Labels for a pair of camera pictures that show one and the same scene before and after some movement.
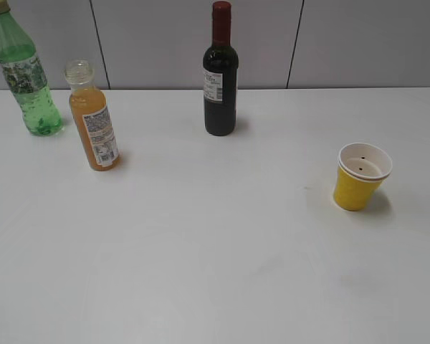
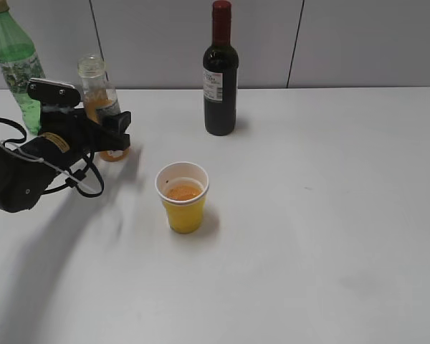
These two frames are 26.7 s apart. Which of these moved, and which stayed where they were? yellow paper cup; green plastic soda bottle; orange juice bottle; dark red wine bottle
Moved: yellow paper cup; orange juice bottle
Stayed: green plastic soda bottle; dark red wine bottle
